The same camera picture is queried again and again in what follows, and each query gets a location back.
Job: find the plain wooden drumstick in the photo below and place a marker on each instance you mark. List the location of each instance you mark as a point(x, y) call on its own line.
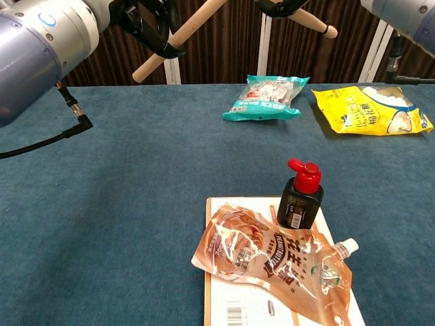
point(197, 20)

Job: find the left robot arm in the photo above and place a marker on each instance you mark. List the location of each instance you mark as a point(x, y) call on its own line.
point(34, 51)

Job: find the teal snack bag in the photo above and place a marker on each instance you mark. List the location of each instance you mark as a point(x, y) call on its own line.
point(265, 102)

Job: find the white screen frame post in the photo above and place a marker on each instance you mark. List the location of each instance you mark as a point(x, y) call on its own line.
point(265, 44)
point(172, 71)
point(374, 54)

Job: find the yellow powder bag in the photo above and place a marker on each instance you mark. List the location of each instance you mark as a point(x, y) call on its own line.
point(350, 108)

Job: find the brown pleated screen panel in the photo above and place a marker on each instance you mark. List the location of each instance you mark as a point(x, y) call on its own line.
point(112, 57)
point(418, 64)
point(323, 61)
point(224, 51)

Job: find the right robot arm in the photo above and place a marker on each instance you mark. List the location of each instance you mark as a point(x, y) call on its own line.
point(401, 13)

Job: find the black bottle with red cap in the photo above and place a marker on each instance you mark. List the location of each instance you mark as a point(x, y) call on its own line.
point(299, 207)

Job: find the wooden drumstick with black-marked tip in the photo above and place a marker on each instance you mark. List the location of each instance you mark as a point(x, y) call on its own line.
point(316, 23)

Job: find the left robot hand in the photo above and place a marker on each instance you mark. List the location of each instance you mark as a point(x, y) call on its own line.
point(142, 27)

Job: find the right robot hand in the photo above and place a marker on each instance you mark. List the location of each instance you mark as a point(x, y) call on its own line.
point(278, 8)

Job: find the brown peanut butter pouch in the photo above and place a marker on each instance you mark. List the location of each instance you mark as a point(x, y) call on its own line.
point(272, 258)

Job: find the blue table mat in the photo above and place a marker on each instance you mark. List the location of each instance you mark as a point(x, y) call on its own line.
point(102, 237)

